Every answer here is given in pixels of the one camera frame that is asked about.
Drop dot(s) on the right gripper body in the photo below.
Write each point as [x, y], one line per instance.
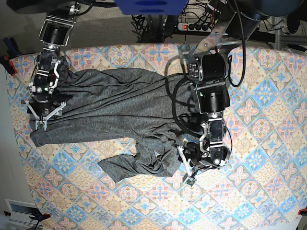
[46, 101]

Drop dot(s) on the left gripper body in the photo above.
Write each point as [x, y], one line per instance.
[200, 157]

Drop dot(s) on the grey t-shirt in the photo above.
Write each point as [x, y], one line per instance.
[119, 103]

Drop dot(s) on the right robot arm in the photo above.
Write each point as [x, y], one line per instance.
[55, 33]

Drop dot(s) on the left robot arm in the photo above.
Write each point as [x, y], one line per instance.
[209, 70]

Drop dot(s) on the red black clamp left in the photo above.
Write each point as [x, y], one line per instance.
[12, 52]

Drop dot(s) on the patterned tablecloth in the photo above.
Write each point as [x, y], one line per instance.
[264, 183]

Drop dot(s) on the red clamp bottom right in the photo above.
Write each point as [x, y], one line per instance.
[303, 212]

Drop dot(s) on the red clamp bottom left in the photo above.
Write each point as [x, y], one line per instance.
[39, 217]

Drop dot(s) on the power strip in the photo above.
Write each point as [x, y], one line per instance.
[193, 29]

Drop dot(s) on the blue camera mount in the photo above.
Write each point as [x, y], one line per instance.
[151, 7]

